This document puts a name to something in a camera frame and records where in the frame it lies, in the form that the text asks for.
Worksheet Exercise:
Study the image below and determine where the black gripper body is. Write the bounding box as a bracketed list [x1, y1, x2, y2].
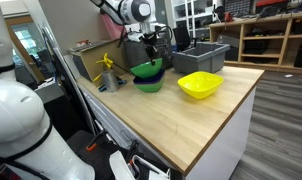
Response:
[143, 33, 158, 57]

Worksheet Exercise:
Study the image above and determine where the dark green plastic bowl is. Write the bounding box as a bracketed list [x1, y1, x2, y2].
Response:
[130, 58, 162, 78]

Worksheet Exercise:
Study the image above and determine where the yellow plastic bowl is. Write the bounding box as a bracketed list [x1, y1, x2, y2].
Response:
[177, 71, 224, 99]

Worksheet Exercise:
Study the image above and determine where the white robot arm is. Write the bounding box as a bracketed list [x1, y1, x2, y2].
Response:
[90, 0, 163, 64]

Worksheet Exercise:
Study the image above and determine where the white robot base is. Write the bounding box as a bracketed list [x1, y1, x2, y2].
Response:
[0, 7, 95, 180]

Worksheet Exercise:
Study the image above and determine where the blue purple plastic bowl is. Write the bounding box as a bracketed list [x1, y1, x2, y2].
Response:
[133, 69, 165, 84]

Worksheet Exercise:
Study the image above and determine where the light green bottom bowl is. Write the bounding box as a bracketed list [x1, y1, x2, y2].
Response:
[135, 80, 164, 93]

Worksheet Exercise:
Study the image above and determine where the black office chair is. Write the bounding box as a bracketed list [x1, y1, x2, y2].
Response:
[173, 26, 191, 51]

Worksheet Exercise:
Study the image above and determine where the grey plastic bin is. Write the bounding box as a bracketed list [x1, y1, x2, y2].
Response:
[173, 42, 230, 74]

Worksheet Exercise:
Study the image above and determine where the silver metal cylinder can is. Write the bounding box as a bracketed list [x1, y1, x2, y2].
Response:
[101, 70, 119, 92]

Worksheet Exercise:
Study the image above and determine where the large cardboard box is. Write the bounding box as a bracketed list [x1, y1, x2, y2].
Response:
[69, 40, 129, 82]

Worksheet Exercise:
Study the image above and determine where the black orange clamp right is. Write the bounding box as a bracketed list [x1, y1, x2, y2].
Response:
[125, 140, 139, 163]

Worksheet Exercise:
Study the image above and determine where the black orange clamp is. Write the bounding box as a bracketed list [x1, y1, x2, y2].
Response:
[125, 140, 139, 163]
[86, 130, 107, 151]

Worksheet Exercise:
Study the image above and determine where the black orange clamp left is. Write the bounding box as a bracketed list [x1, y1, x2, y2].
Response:
[86, 130, 107, 151]

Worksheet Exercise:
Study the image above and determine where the wooden shelf unit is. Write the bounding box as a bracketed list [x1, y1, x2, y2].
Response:
[209, 12, 302, 74]

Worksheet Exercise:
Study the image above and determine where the yellow handled clamp upper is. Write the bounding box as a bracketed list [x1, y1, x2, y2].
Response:
[97, 53, 113, 69]

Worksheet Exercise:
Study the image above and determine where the yellow handled clamp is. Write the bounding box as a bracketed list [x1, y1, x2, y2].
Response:
[97, 53, 113, 69]
[93, 73, 102, 82]

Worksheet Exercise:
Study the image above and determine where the yellow handled clamp lower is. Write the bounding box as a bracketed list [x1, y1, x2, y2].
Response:
[93, 73, 102, 82]

